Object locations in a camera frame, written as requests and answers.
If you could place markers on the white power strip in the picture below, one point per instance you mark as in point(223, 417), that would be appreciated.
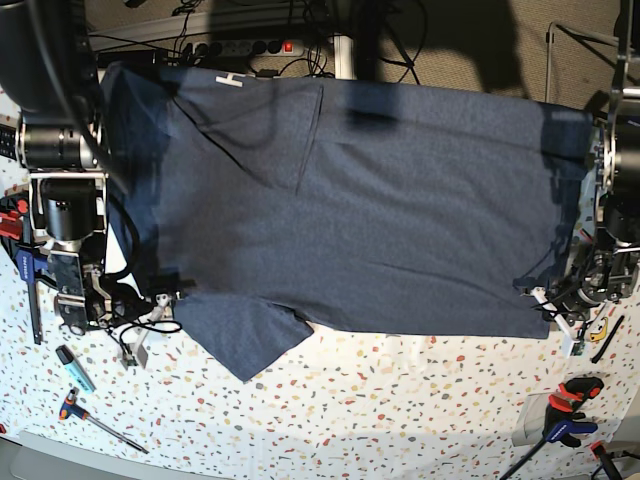
point(248, 47)

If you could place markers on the teal highlighter marker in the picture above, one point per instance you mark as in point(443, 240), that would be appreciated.
point(75, 369)

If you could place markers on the clear plastic bag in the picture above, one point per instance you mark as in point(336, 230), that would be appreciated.
point(530, 424)

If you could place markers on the blue black bar clamp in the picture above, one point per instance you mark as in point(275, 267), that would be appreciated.
point(18, 241)
point(563, 419)

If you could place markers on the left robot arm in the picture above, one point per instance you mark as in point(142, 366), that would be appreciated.
point(611, 189)

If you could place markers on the black cable tie strip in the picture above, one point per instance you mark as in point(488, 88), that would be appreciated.
point(600, 354)

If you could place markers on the blue black bar clamp left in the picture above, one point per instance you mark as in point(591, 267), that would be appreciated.
point(18, 241)

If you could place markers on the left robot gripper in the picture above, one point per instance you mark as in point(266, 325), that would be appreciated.
point(601, 277)

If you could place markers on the blue grey T-shirt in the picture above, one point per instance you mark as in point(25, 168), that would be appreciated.
point(363, 207)

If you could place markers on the yellow cartoon sticker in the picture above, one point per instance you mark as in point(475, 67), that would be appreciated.
point(598, 330)

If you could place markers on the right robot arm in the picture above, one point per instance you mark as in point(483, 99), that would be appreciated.
point(68, 229)

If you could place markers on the red black clamp corner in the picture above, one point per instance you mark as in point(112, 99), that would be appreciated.
point(606, 463)

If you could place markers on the blue black bar clamp right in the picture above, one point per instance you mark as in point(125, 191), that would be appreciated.
point(563, 419)

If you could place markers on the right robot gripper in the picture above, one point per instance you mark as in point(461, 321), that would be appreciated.
point(88, 300)

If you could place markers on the orange blue T-handle hex key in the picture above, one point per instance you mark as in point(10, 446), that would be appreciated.
point(70, 408)

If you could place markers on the black TV remote control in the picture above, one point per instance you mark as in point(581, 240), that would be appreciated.
point(8, 138)

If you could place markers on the silver metal stand frame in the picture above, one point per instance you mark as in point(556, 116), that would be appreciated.
point(579, 65)

